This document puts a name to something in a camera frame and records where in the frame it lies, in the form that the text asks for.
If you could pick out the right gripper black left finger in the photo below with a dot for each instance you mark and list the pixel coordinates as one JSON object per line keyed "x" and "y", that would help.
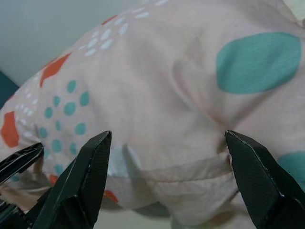
{"x": 78, "y": 186}

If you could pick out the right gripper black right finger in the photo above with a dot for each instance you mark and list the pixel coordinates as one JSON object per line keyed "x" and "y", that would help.
{"x": 262, "y": 186}

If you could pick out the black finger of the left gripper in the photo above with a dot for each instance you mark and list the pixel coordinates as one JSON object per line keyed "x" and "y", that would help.
{"x": 10, "y": 218}
{"x": 16, "y": 162}

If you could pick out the pink pillow with coloured dots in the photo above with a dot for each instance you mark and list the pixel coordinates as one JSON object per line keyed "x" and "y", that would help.
{"x": 166, "y": 95}

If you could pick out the dark teal upholstered furniture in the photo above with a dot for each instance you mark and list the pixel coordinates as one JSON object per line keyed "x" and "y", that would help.
{"x": 7, "y": 87}

